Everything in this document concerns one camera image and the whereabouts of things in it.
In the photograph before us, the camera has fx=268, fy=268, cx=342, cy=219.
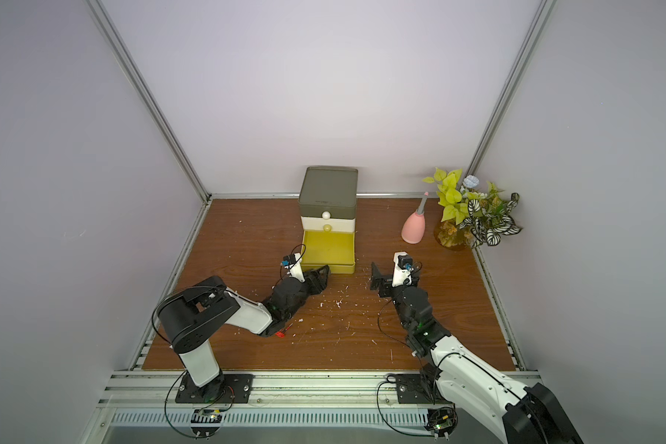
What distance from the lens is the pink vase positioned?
994mm

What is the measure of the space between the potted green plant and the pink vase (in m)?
0.08

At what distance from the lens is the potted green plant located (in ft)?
2.67
